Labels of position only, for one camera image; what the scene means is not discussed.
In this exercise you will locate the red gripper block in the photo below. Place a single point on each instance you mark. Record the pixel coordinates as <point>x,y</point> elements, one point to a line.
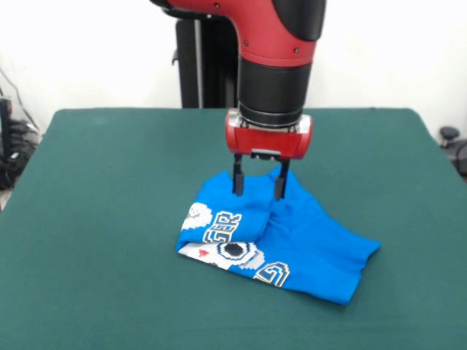
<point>270,140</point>

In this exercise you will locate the blue printed t-shirt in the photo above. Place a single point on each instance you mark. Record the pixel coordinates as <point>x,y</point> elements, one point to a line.
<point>310,248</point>

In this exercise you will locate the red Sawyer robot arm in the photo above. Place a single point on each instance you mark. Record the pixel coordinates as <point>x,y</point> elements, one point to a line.
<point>273,36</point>

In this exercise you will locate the dark green table cloth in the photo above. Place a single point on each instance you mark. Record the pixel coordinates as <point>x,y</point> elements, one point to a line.
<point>91,182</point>

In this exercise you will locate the gray office chair base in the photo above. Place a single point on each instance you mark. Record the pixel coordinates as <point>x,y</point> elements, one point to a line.
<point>450,133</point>

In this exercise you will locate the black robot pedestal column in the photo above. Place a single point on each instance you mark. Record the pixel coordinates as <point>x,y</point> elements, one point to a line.
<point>211,73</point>

